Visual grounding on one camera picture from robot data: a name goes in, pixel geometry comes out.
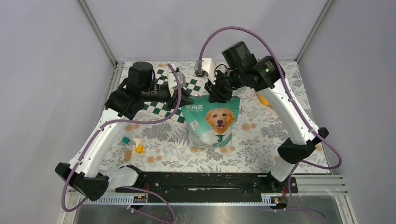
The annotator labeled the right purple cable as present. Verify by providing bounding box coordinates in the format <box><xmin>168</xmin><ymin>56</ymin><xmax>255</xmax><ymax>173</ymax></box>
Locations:
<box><xmin>198</xmin><ymin>26</ymin><xmax>343</xmax><ymax>171</ymax></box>

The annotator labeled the purple cable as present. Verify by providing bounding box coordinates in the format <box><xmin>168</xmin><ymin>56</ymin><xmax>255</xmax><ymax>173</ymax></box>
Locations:
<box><xmin>61</xmin><ymin>63</ymin><xmax>183</xmax><ymax>213</ymax></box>
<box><xmin>198</xmin><ymin>26</ymin><xmax>343</xmax><ymax>171</ymax></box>

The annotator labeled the orange plastic scoop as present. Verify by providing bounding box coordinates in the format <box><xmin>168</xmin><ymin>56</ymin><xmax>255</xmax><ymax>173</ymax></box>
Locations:
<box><xmin>257</xmin><ymin>92</ymin><xmax>270</xmax><ymax>105</ymax></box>

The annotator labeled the teal cube block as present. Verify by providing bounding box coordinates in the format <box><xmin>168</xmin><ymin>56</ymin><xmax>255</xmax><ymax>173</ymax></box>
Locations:
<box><xmin>122</xmin><ymin>137</ymin><xmax>130</xmax><ymax>144</ymax></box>

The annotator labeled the white toy piece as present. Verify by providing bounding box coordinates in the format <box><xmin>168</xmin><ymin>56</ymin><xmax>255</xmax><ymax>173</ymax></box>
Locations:
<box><xmin>132</xmin><ymin>138</ymin><xmax>142</xmax><ymax>153</ymax></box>

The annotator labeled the floral tablecloth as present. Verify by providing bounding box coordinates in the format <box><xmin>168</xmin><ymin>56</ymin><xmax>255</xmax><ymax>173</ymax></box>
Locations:
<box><xmin>99</xmin><ymin>60</ymin><xmax>332</xmax><ymax>175</ymax></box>

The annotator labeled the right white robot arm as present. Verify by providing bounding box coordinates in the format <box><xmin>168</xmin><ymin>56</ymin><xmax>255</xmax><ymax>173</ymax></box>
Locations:
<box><xmin>195</xmin><ymin>42</ymin><xmax>329</xmax><ymax>192</ymax></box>

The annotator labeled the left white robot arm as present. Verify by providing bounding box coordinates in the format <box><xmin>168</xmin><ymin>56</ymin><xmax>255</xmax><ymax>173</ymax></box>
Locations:
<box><xmin>55</xmin><ymin>62</ymin><xmax>192</xmax><ymax>201</ymax></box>

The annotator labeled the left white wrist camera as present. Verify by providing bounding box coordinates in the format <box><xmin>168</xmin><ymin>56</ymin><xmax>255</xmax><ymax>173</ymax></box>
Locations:
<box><xmin>167</xmin><ymin>68</ymin><xmax>186</xmax><ymax>96</ymax></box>

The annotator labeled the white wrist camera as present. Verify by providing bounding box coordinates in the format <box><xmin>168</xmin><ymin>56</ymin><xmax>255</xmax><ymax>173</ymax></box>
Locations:
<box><xmin>194</xmin><ymin>58</ymin><xmax>216</xmax><ymax>84</ymax></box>
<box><xmin>167</xmin><ymin>68</ymin><xmax>186</xmax><ymax>96</ymax></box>

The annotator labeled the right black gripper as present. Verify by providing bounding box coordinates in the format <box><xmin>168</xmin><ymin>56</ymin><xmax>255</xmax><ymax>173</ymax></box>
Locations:
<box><xmin>205</xmin><ymin>67</ymin><xmax>245</xmax><ymax>104</ymax></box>

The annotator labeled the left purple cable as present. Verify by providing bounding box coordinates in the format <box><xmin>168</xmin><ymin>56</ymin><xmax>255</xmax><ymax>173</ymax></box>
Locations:
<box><xmin>61</xmin><ymin>63</ymin><xmax>183</xmax><ymax>213</ymax></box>

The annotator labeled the brown wooden block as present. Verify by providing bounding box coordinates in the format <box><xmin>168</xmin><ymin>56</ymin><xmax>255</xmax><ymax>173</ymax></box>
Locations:
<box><xmin>124</xmin><ymin>150</ymin><xmax>132</xmax><ymax>161</ymax></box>

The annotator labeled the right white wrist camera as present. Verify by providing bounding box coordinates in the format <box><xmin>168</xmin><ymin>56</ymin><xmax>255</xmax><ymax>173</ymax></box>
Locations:
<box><xmin>194</xmin><ymin>58</ymin><xmax>216</xmax><ymax>84</ymax></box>

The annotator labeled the green pet food bag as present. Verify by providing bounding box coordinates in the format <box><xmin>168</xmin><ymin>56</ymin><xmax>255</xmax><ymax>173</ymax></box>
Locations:
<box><xmin>181</xmin><ymin>96</ymin><xmax>240</xmax><ymax>148</ymax></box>

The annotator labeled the green white chessboard mat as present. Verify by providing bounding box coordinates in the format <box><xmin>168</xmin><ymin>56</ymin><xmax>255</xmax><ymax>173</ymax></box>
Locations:
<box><xmin>141</xmin><ymin>67</ymin><xmax>207</xmax><ymax>124</ymax></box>

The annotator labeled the yellow toy block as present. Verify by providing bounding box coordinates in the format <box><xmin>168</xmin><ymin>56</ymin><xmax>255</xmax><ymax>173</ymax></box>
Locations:
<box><xmin>135</xmin><ymin>145</ymin><xmax>144</xmax><ymax>154</ymax></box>

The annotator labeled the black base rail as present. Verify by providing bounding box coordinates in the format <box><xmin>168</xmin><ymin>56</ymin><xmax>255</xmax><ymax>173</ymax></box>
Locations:
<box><xmin>127</xmin><ymin>165</ymin><xmax>298</xmax><ymax>203</ymax></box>

